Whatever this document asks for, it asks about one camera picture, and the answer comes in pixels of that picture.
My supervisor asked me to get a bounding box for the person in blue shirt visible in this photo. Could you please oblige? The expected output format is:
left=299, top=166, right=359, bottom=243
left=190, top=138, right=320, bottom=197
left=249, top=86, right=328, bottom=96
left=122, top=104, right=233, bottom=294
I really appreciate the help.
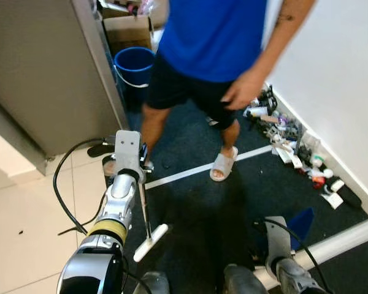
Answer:
left=140, top=0, right=316, bottom=183

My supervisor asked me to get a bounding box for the black pouch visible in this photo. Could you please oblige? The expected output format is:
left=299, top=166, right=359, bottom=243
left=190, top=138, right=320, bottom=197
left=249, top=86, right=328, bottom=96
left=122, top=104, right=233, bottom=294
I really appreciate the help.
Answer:
left=337, top=184, right=364, bottom=210

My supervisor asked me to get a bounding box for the white paper card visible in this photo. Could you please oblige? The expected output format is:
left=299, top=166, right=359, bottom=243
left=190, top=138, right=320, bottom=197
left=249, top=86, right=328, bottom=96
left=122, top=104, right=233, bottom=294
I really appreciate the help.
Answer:
left=322, top=191, right=345, bottom=210

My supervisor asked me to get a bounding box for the grey cabinet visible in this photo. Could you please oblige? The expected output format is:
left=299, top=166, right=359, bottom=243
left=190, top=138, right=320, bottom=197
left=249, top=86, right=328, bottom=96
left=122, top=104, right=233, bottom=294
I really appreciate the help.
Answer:
left=0, top=0, right=129, bottom=175

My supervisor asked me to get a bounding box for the blue plastic dustpan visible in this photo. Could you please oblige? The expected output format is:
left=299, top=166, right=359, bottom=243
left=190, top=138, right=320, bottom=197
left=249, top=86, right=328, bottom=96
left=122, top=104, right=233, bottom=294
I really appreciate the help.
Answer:
left=288, top=206, right=316, bottom=252

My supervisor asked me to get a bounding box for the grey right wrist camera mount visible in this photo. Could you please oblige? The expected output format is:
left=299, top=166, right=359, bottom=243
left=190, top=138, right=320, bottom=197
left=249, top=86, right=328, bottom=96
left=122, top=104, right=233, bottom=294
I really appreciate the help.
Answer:
left=266, top=215, right=293, bottom=262

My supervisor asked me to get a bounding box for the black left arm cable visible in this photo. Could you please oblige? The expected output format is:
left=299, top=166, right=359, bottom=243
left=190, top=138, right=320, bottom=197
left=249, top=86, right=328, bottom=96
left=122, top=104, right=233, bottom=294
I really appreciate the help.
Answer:
left=52, top=138, right=111, bottom=236

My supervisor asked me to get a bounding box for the blue plastic bucket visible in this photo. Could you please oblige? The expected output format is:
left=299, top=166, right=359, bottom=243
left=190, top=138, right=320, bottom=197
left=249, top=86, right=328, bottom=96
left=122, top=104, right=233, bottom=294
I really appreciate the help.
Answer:
left=113, top=47, right=157, bottom=105

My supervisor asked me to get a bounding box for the grey left robot leg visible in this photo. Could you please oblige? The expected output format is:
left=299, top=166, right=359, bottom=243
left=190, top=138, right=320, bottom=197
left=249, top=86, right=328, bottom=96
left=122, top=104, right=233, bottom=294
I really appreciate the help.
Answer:
left=133, top=271, right=171, bottom=294

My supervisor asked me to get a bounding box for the white wooden bar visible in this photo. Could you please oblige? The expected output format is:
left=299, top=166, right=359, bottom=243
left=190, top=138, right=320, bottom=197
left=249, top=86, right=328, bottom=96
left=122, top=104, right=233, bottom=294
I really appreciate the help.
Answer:
left=255, top=219, right=368, bottom=290

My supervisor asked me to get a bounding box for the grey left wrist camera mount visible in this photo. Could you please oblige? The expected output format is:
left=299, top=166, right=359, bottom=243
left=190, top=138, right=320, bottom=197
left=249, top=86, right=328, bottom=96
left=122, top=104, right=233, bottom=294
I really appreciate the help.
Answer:
left=112, top=129, right=143, bottom=176

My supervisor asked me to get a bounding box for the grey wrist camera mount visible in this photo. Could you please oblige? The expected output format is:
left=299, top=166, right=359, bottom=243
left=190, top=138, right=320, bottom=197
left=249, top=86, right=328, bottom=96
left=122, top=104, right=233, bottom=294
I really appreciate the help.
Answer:
left=112, top=129, right=143, bottom=176
left=266, top=215, right=293, bottom=262

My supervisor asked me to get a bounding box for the brown cardboard box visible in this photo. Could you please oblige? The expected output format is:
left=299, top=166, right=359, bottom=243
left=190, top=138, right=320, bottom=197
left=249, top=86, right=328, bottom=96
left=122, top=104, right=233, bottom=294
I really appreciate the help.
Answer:
left=102, top=15, right=154, bottom=57

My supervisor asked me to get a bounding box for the white plastic bottle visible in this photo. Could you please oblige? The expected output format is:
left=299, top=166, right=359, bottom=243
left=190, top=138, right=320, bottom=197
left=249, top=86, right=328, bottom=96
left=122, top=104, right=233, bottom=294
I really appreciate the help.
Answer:
left=244, top=107, right=269, bottom=119

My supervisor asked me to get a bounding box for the grey robot leg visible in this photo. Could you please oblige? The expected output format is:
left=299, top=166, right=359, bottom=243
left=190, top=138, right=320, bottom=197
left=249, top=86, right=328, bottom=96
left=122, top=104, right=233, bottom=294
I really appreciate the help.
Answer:
left=224, top=263, right=267, bottom=294
left=133, top=271, right=171, bottom=294

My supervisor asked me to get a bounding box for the person left hand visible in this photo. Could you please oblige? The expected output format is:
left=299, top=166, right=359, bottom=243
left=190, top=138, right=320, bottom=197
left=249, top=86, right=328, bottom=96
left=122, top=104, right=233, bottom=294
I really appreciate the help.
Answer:
left=221, top=69, right=267, bottom=112

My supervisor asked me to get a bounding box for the grey right robot leg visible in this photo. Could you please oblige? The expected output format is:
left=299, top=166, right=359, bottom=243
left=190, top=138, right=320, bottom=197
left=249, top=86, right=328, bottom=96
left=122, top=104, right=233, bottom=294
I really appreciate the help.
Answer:
left=224, top=263, right=267, bottom=294

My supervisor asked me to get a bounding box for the grey broom with white head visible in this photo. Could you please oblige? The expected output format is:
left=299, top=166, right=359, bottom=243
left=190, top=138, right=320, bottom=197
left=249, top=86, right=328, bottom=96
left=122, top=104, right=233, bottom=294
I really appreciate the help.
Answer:
left=132, top=175, right=171, bottom=264

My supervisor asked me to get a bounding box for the green capped small bottle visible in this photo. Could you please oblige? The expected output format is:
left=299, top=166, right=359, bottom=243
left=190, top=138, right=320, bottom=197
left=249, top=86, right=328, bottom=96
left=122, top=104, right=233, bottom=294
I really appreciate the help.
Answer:
left=310, top=153, right=327, bottom=169

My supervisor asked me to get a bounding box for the white tape strip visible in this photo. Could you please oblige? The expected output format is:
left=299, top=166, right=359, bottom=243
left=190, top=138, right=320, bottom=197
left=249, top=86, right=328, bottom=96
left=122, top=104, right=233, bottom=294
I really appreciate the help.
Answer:
left=145, top=145, right=275, bottom=189

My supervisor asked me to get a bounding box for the white slipper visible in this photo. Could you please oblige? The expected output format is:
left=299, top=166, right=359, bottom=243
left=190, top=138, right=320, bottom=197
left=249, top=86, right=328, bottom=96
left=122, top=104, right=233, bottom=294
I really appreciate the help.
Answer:
left=209, top=146, right=240, bottom=183
left=141, top=158, right=155, bottom=174

